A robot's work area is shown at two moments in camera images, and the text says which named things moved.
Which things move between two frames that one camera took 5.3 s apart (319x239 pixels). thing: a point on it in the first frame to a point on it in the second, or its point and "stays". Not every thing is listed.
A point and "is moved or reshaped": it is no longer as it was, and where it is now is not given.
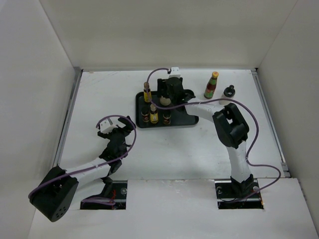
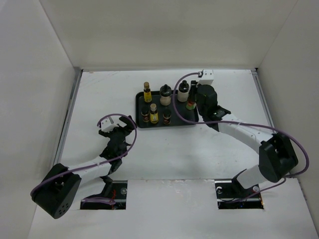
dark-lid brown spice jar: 166,115 stays
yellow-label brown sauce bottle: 154,117 stays
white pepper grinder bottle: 228,93 is moved or reshaped
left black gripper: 126,129 stays
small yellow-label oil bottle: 147,93 stays
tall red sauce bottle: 211,85 is moved or reshaped
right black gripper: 162,84 to 193,85
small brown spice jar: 145,113 stays
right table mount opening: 224,193 stays
